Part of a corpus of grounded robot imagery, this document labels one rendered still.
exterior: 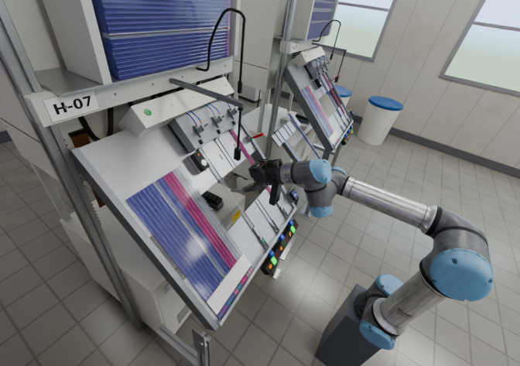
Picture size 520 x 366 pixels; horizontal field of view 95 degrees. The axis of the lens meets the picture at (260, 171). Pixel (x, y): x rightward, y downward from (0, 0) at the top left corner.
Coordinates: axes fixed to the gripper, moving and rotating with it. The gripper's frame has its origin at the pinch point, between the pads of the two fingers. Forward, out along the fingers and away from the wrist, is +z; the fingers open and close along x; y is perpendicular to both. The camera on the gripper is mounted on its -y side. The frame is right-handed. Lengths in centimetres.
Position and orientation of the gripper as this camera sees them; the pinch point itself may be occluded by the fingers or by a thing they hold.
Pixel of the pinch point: (242, 182)
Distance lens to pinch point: 94.1
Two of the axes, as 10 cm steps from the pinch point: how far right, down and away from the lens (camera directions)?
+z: -8.0, 0.7, 5.9
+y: -3.4, -8.8, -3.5
